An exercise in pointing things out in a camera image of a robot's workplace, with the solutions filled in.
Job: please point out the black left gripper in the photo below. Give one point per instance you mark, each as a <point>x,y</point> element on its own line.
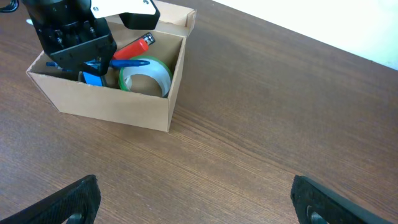
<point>71,36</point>

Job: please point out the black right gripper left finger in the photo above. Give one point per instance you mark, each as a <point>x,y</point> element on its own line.
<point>76,203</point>

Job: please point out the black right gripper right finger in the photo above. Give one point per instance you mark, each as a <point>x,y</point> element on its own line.
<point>314,203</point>

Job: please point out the blue ballpoint pen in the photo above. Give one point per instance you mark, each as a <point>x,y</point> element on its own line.
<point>114,63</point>

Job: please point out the brown cardboard box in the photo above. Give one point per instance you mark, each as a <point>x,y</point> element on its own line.
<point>141,105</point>

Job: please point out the green tape roll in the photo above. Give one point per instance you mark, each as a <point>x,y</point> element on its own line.
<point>156,70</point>

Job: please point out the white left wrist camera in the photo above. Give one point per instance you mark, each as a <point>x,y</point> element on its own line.
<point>134,14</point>

